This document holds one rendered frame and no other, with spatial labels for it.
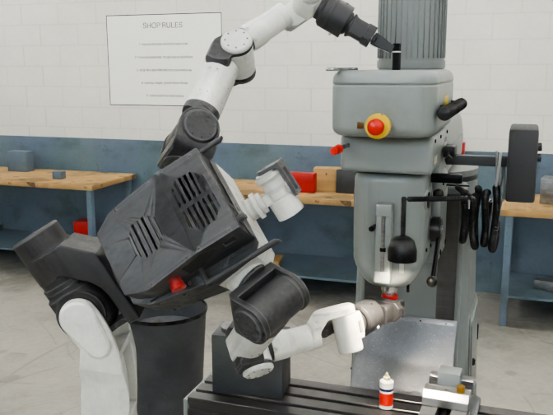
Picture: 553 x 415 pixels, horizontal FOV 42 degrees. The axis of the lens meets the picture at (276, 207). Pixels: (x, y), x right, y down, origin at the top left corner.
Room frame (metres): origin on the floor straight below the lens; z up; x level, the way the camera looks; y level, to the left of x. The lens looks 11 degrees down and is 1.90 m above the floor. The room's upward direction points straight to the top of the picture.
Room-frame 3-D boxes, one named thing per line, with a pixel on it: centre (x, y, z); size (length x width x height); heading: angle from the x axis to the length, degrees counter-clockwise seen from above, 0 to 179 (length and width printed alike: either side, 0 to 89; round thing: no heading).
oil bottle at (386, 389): (1.95, -0.32, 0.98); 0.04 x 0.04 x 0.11
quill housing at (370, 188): (1.94, -0.32, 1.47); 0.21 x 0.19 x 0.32; 71
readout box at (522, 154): (2.11, -0.73, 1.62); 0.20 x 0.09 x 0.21; 161
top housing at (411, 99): (1.95, -0.32, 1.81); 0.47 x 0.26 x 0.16; 161
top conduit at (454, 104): (1.92, -0.47, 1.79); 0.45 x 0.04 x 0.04; 161
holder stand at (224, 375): (2.08, 0.08, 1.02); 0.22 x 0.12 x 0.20; 77
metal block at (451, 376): (1.88, -0.48, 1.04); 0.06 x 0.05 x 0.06; 68
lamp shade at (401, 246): (1.73, -0.31, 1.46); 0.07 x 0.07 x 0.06
